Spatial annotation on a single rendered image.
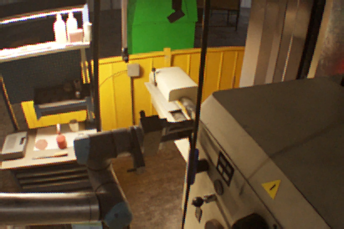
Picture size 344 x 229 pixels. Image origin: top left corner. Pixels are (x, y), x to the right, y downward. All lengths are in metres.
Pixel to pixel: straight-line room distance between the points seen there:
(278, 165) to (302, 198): 0.10
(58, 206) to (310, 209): 0.52
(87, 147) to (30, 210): 0.22
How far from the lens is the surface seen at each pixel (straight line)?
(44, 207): 0.58
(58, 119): 3.10
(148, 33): 4.20
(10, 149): 2.13
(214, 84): 3.42
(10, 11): 1.80
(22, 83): 2.20
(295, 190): 0.51
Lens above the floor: 2.23
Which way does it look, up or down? 34 degrees down
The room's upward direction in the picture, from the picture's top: 2 degrees clockwise
